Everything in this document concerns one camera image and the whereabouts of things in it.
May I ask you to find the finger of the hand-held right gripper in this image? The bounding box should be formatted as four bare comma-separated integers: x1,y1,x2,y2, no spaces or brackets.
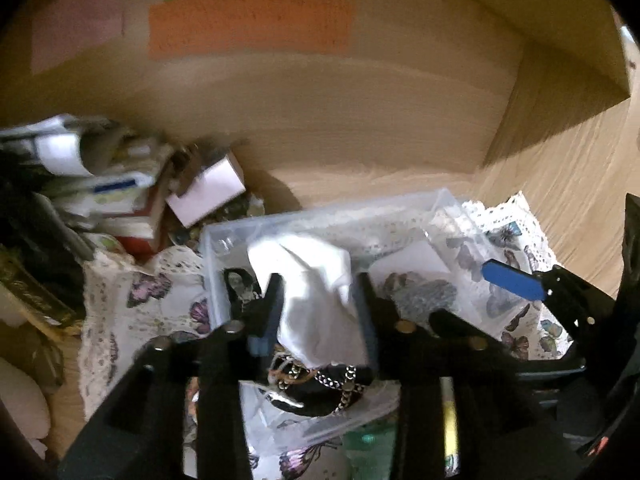
481,259,571,303

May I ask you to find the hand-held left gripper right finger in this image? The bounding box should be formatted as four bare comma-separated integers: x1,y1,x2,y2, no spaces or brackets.
355,272,586,480

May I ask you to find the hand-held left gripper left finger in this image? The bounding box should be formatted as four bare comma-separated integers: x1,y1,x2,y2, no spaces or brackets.
57,274,285,480

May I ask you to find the white cloth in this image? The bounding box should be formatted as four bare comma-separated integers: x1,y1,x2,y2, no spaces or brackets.
248,233,373,367

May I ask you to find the clear plastic box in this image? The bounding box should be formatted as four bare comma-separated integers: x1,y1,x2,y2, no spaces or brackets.
199,187,503,461

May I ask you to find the small black patterned item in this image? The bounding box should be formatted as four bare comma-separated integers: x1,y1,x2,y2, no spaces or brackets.
223,267,263,313

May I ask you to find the grey patterned pouch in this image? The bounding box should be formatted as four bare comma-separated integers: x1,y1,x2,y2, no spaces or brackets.
384,272,459,322

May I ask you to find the white card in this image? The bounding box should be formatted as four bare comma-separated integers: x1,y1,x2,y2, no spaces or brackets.
369,241,452,287

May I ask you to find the butterfly print lace cloth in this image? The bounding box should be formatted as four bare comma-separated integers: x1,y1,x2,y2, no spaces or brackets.
79,194,573,480

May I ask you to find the green bottle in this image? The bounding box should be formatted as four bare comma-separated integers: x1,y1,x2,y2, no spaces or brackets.
344,422,401,480

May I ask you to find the white cardboard box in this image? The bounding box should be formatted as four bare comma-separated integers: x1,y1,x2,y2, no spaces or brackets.
165,152,247,229

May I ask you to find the red box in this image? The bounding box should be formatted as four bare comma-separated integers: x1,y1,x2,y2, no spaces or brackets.
114,212,168,257

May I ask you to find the white box with blue stripe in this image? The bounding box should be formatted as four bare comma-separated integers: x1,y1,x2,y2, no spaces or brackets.
75,170,157,218

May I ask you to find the dark box with gold trim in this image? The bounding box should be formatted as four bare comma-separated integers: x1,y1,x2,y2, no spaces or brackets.
0,245,83,333

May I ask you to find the rolled white paper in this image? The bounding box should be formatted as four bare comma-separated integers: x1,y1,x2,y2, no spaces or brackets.
34,119,128,177

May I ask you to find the black pouch with chain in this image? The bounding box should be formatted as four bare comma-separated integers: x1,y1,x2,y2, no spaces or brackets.
264,347,377,417

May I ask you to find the orange wall paper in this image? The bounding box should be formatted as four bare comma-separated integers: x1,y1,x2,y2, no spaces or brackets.
148,0,355,60

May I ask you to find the pink wall paper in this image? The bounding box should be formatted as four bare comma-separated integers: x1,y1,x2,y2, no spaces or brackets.
30,0,128,76

